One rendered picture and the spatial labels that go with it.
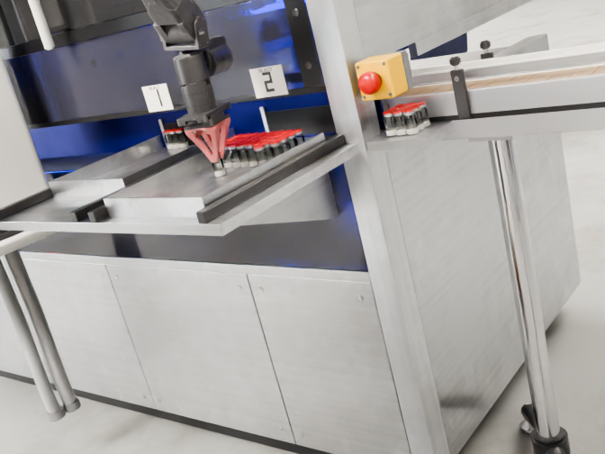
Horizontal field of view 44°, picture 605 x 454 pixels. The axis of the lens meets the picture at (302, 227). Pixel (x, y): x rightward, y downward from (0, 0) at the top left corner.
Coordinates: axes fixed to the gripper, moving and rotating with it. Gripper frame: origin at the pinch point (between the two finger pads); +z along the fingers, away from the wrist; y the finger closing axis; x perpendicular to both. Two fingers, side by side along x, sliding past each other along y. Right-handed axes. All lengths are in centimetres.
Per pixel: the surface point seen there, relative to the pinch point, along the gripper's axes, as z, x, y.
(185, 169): 2.4, 9.3, 2.0
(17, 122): -10, 71, 25
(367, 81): -8.2, -30.9, 5.9
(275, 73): -11.2, -9.2, 14.9
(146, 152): 4.0, 37.7, 28.8
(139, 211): 2.8, 6.0, -19.7
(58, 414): 73, 85, 14
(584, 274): 93, -50, 131
